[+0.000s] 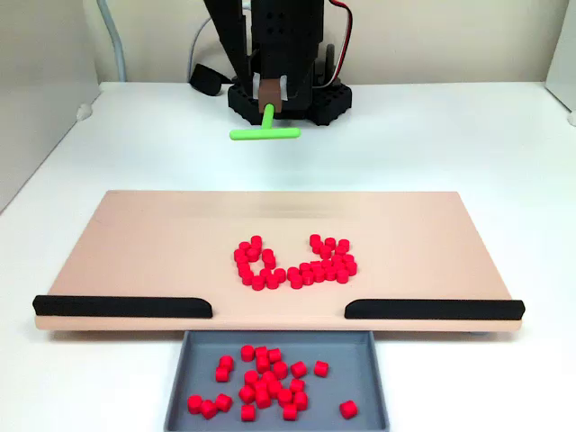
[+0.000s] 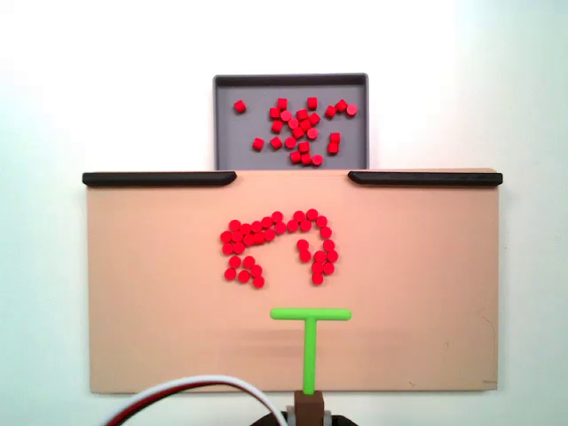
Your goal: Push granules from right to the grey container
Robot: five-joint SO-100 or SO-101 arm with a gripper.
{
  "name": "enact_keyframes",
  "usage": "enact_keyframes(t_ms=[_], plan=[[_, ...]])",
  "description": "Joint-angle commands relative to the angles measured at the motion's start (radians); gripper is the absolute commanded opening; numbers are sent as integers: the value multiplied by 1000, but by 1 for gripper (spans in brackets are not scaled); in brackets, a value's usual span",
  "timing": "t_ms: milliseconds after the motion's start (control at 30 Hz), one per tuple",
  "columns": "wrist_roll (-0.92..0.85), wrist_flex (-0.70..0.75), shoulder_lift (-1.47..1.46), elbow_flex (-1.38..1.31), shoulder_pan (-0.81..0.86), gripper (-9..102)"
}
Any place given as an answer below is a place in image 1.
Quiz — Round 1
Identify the thick pale grey tube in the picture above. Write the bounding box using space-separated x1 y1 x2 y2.
96 0 128 83

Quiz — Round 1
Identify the thin white cable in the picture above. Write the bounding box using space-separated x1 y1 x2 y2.
187 16 212 83

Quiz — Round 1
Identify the grey shallow tray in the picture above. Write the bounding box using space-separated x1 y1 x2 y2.
162 329 392 432

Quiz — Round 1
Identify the green T pusher brown block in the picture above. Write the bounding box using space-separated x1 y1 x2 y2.
229 79 302 142

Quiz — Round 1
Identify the black board edge rail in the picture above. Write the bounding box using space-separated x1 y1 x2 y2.
31 294 213 320
344 298 527 321

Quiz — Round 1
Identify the red white black servo cable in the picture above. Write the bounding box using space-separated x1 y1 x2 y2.
321 0 355 89

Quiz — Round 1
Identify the beige flat board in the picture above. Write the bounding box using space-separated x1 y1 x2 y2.
33 190 526 337

